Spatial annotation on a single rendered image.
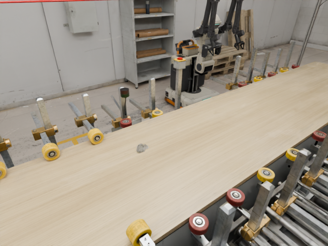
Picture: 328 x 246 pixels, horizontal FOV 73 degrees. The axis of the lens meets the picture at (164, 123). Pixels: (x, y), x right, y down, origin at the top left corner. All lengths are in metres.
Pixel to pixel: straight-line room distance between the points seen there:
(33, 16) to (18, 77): 0.93
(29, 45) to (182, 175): 3.36
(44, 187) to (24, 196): 0.09
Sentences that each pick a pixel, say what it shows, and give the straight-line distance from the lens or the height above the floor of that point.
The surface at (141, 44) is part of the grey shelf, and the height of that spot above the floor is 0.69.
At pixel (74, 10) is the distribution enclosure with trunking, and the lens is 3.89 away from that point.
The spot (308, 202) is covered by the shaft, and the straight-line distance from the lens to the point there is 1.36.
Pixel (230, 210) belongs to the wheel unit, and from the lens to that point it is 0.72.
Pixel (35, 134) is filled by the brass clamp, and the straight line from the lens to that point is 1.50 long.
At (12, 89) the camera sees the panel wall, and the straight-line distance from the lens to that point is 4.20.
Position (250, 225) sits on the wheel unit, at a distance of 1.07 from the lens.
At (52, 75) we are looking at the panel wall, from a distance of 4.21.
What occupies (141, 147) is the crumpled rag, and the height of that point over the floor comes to 0.91.
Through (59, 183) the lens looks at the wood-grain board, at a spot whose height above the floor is 0.90.
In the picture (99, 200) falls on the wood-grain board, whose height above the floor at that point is 0.90.
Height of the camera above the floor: 1.72
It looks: 32 degrees down
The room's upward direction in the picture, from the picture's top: 1 degrees clockwise
